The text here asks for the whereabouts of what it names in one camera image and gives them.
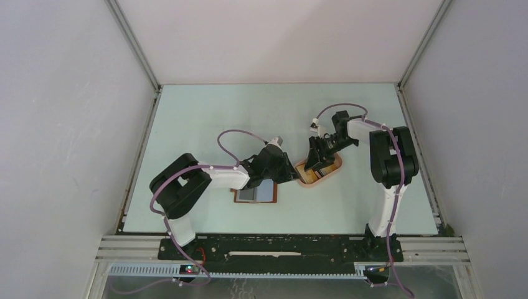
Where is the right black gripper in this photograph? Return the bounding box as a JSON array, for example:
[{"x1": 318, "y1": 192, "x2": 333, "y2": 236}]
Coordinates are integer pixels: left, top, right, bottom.
[{"x1": 303, "y1": 134, "x2": 357, "y2": 172}]

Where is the pink oval tray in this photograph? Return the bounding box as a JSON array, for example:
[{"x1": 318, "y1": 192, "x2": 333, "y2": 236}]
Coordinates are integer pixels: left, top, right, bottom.
[{"x1": 294, "y1": 153, "x2": 343, "y2": 187}]

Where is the brown leather card holder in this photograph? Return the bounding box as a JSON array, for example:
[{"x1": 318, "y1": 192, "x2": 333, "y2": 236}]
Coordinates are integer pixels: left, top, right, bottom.
[{"x1": 232, "y1": 179, "x2": 278, "y2": 204}]

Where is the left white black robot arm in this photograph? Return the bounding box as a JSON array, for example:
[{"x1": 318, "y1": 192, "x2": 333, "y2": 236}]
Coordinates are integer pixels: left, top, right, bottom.
[{"x1": 149, "y1": 143, "x2": 299, "y2": 260}]

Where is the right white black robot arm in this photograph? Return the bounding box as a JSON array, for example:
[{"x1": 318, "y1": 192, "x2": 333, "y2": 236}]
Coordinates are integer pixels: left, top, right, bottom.
[{"x1": 303, "y1": 111, "x2": 419, "y2": 260}]

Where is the gold vip card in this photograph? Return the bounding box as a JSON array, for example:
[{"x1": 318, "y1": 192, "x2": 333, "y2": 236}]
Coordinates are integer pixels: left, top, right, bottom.
[
  {"x1": 295, "y1": 163, "x2": 325, "y2": 185},
  {"x1": 319, "y1": 159, "x2": 342, "y2": 176}
]

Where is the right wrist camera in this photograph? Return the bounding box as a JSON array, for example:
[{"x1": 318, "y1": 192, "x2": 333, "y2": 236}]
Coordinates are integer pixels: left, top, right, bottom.
[{"x1": 309, "y1": 118, "x2": 326, "y2": 137}]

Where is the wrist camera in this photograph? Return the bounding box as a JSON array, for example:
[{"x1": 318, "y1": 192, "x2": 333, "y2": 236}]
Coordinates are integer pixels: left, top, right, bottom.
[
  {"x1": 266, "y1": 136, "x2": 283, "y2": 152},
  {"x1": 309, "y1": 118, "x2": 326, "y2": 137}
]

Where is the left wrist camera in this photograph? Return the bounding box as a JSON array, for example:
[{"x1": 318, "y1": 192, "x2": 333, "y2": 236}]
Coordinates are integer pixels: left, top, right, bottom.
[{"x1": 266, "y1": 136, "x2": 283, "y2": 152}]

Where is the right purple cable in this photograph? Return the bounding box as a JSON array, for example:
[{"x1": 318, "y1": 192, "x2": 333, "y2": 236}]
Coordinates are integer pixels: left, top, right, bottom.
[{"x1": 313, "y1": 103, "x2": 415, "y2": 299}]

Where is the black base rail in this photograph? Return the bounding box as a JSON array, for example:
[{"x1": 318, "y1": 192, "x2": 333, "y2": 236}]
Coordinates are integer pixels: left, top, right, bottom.
[{"x1": 158, "y1": 234, "x2": 403, "y2": 275}]

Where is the aluminium frame rail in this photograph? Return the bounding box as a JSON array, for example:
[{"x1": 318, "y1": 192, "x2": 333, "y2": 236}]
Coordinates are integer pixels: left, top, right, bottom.
[{"x1": 103, "y1": 0, "x2": 161, "y2": 93}]

